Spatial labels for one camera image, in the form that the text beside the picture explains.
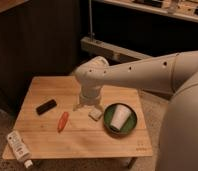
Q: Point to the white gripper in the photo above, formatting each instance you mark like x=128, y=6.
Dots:
x=89, y=96

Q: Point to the white ceramic cup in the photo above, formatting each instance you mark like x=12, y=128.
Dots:
x=120, y=116

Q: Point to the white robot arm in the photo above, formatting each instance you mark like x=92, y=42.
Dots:
x=175, y=74

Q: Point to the white sponge block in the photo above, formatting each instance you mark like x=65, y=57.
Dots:
x=95, y=114

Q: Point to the orange carrot toy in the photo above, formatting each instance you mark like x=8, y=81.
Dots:
x=62, y=121

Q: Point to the wooden low table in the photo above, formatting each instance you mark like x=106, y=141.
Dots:
x=82, y=137

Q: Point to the black rectangular case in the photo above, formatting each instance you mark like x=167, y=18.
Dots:
x=46, y=107

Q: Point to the green bowl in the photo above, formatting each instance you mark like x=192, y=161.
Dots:
x=127, y=128

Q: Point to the grey metal beam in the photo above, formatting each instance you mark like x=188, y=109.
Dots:
x=104, y=51

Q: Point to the metal vertical pole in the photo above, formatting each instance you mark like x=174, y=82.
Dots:
x=91, y=34

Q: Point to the white labelled bottle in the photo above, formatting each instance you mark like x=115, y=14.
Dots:
x=19, y=148

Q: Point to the background shelf with items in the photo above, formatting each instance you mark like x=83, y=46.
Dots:
x=179, y=9

